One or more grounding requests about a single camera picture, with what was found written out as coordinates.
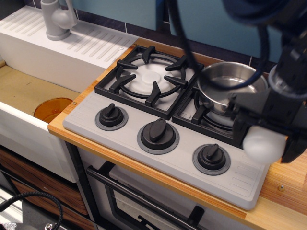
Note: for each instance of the small stainless steel pan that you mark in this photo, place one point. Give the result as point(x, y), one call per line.
point(227, 74)

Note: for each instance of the black middle stove knob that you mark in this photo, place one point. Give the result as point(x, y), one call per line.
point(158, 137)

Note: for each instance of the black right burner grate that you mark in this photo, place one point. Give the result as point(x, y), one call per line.
point(194, 113)

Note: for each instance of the black burner grate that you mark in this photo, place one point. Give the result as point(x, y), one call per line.
point(148, 80)
point(194, 113)

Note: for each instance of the black right stove knob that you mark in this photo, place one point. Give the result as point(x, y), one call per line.
point(211, 159)

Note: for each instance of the wooden drawer front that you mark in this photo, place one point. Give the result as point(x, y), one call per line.
point(26, 176)

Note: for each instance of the grey toy stove top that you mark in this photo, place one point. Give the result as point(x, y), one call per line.
point(240, 184)

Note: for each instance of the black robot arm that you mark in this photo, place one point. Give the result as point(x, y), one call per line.
point(289, 77)

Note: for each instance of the black left burner grate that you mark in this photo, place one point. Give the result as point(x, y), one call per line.
point(148, 80)

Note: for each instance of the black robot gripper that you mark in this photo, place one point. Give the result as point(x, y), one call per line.
point(272, 111)

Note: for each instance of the grey toy faucet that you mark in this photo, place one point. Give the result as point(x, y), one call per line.
point(58, 21)

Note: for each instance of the orange plastic bowl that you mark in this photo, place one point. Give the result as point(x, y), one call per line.
point(50, 109)

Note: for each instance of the white toy sink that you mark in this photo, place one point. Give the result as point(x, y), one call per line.
point(34, 69)

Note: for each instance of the oven door with black handle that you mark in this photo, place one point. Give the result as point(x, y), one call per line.
point(135, 203)

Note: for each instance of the white egg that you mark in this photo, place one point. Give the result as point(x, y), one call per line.
point(263, 145)

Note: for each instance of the black left stove knob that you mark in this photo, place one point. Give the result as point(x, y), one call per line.
point(111, 118)

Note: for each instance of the black stove knob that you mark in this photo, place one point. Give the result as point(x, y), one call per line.
point(211, 159)
point(111, 118)
point(158, 137)

